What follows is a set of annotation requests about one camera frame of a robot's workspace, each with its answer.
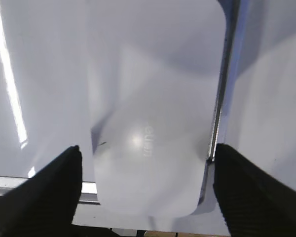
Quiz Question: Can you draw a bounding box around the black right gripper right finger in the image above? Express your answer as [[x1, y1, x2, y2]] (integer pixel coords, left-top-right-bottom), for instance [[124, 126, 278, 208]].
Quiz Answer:
[[213, 144, 296, 237]]

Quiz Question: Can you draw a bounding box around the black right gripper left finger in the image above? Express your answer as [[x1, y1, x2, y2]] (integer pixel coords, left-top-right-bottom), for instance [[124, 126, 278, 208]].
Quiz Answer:
[[0, 145, 83, 237]]

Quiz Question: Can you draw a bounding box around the white framed whiteboard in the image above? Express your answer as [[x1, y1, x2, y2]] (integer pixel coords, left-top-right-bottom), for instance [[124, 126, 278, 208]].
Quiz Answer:
[[0, 0, 242, 214]]

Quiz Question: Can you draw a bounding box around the white whiteboard eraser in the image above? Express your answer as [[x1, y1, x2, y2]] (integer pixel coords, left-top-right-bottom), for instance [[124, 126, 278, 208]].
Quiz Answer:
[[86, 0, 226, 217]]

